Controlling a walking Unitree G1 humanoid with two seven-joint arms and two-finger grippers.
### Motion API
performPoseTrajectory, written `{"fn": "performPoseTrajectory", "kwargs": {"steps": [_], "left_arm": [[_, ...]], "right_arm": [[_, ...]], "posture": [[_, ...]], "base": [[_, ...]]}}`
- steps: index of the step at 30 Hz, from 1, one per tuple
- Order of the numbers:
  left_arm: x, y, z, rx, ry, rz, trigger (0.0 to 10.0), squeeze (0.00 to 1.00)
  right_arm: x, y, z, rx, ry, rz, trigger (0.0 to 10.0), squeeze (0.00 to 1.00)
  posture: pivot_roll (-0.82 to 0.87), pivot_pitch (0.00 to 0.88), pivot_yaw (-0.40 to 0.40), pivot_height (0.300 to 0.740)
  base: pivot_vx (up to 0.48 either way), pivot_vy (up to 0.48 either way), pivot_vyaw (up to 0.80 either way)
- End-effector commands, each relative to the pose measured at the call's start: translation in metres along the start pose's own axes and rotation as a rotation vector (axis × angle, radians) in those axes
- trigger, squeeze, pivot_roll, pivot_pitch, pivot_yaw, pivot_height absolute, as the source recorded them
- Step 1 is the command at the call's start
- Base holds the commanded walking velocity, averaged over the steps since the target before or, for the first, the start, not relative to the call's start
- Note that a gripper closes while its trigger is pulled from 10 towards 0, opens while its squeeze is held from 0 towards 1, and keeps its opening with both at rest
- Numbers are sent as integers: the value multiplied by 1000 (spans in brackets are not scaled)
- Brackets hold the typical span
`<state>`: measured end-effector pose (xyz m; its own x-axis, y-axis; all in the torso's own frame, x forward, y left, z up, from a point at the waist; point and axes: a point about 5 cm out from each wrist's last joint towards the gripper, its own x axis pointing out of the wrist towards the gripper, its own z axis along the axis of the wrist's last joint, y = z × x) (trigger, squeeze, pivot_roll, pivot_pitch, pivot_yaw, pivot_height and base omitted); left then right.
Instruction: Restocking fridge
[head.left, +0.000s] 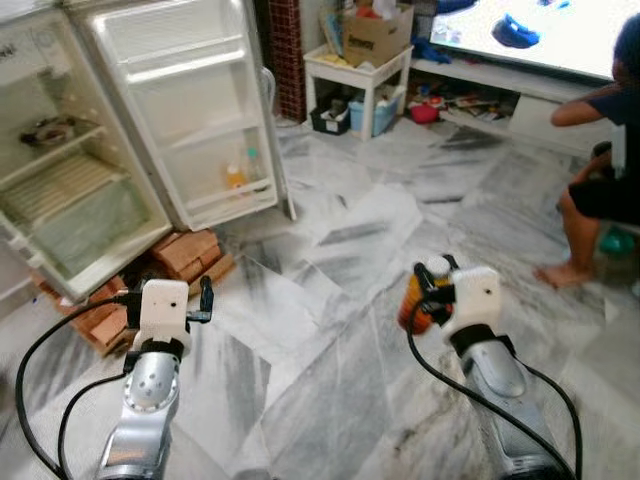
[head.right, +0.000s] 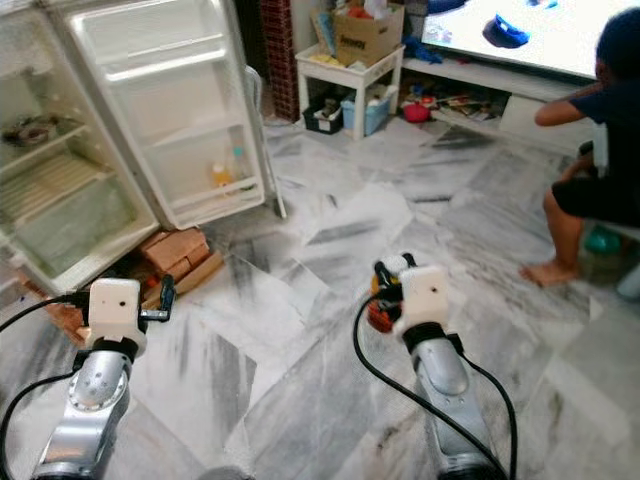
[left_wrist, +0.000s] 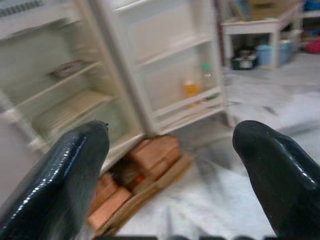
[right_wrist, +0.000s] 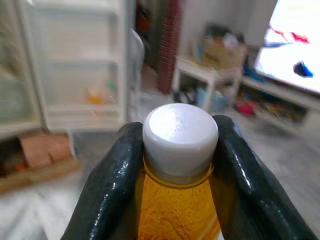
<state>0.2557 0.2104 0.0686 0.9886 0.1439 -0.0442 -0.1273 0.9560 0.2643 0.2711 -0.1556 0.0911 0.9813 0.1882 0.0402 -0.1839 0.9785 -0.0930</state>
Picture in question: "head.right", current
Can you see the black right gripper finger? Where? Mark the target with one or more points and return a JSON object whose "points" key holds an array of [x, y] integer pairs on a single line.
{"points": [[380, 290]]}

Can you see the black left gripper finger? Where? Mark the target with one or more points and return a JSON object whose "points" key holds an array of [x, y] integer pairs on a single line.
{"points": [[166, 297]]}

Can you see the white fridge door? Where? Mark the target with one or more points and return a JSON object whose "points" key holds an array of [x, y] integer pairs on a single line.
{"points": [[180, 100]]}

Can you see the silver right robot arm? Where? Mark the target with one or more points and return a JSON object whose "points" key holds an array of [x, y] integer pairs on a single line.
{"points": [[445, 390]]}

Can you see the white small fridge cabinet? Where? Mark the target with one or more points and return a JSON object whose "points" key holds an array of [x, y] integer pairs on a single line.
{"points": [[15, 95]]}

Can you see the orange brick stack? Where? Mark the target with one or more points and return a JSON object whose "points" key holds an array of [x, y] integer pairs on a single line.
{"points": [[178, 250], [65, 315]]}

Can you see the clear crisper drawer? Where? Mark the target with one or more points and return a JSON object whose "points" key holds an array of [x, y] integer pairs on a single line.
{"points": [[80, 226]]}

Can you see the small orange drink bottle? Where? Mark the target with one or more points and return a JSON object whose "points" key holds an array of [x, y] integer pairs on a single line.
{"points": [[222, 179]]}

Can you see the clear bottle with green cap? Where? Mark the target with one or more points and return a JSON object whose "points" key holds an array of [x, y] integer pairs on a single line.
{"points": [[238, 160]]}

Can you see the blue storage bin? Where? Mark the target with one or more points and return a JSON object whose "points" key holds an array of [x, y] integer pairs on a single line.
{"points": [[370, 113]]}

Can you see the red bowl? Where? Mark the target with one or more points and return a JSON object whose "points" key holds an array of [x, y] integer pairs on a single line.
{"points": [[416, 111]]}

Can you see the black storage basket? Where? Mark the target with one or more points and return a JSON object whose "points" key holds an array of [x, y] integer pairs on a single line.
{"points": [[323, 119]]}

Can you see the teal plastic object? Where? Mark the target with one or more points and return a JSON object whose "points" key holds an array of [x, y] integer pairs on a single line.
{"points": [[605, 241]]}

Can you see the white TV bench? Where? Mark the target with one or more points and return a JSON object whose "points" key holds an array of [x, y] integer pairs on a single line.
{"points": [[525, 115]]}

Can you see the dark bowl of food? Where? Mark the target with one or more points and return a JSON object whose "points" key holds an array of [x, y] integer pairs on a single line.
{"points": [[30, 130]]}

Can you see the child in dark clothes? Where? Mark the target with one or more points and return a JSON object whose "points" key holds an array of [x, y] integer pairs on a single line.
{"points": [[600, 195]]}

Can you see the white side table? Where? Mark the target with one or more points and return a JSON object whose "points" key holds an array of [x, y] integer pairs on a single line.
{"points": [[345, 70]]}

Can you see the brown cardboard box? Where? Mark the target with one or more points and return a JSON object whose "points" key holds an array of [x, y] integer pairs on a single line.
{"points": [[365, 36]]}

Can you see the red brick pillar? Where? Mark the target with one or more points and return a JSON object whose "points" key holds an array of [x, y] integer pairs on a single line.
{"points": [[275, 55]]}

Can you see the flat screen television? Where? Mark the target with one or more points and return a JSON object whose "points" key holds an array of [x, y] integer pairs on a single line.
{"points": [[540, 35]]}

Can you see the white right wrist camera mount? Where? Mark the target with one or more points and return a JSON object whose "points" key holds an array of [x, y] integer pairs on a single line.
{"points": [[425, 300]]}

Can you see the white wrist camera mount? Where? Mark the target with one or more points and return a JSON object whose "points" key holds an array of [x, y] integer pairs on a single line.
{"points": [[425, 300], [115, 310]]}

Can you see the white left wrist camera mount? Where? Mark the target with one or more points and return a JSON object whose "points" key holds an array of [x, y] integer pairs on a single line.
{"points": [[115, 310]]}

